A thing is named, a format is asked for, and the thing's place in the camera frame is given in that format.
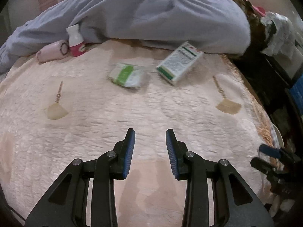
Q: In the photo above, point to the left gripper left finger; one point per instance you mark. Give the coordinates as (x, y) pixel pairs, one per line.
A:
(65, 202)

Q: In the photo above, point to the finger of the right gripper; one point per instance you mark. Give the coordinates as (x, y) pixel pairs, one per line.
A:
(261, 165)
(269, 151)

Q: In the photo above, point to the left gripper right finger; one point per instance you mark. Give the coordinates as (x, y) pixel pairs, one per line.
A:
(235, 203)

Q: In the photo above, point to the green white medicine box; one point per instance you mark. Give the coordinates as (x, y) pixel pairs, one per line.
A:
(179, 63)

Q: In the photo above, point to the small green white box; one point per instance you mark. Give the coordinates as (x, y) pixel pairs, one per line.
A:
(129, 76)

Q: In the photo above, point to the cream round trash bin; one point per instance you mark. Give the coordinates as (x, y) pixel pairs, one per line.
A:
(277, 138)

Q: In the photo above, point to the blue tissue package stack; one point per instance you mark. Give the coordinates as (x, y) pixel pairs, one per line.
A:
(297, 93)

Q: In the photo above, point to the pink quilted bedspread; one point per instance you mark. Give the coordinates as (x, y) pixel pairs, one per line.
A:
(55, 112)

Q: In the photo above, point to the white crumpled plastic bag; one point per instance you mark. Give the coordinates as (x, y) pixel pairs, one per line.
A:
(280, 35)

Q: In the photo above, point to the grey-blue duvet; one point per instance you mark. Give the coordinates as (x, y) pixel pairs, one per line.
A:
(213, 26)

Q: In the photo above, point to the white pink-label bottle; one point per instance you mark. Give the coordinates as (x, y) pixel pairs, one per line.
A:
(76, 41)

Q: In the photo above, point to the pink rolled pouch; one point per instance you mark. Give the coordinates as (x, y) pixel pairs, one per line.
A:
(53, 51)

